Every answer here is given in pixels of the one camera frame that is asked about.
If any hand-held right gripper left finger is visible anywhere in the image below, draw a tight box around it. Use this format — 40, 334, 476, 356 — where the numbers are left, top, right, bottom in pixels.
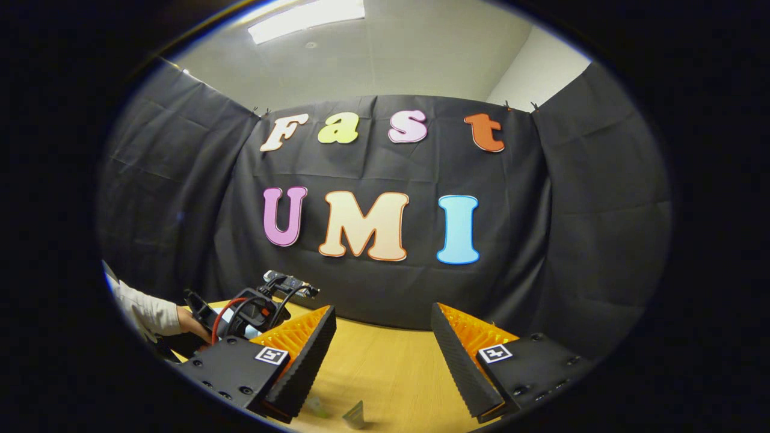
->
179, 304, 337, 423

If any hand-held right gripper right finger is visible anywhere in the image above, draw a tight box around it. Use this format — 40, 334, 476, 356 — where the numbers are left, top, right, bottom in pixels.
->
431, 302, 596, 423

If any black backdrop cloth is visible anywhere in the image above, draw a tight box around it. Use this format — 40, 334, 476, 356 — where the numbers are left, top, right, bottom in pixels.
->
96, 57, 673, 361

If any ceiling light panel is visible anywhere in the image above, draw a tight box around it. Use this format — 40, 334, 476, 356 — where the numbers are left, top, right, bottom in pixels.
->
248, 0, 366, 45

